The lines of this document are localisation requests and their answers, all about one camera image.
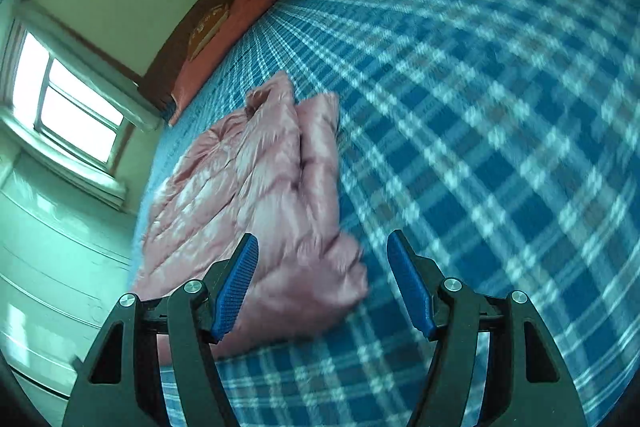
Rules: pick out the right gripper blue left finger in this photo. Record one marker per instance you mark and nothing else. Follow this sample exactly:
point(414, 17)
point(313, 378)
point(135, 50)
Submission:
point(200, 313)

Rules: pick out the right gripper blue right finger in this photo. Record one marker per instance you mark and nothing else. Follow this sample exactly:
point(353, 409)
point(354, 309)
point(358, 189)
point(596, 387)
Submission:
point(447, 313)

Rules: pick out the pink puffer down jacket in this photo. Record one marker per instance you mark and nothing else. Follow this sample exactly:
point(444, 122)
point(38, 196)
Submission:
point(269, 169)

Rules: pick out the white wardrobe with circles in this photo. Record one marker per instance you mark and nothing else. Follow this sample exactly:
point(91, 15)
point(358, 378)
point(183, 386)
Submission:
point(65, 259)

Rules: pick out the blue plaid bed sheet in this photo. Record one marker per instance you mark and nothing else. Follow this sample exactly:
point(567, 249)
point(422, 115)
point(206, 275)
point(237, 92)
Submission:
point(501, 136)

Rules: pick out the white framed side window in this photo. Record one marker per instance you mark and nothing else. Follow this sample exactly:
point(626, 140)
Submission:
point(50, 102)

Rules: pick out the small embroidered cushion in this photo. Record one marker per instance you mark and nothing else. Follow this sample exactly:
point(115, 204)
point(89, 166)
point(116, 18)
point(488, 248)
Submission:
point(205, 29)

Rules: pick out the orange red pillow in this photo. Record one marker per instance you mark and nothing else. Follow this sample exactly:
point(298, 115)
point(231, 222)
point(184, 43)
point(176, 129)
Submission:
point(194, 74)

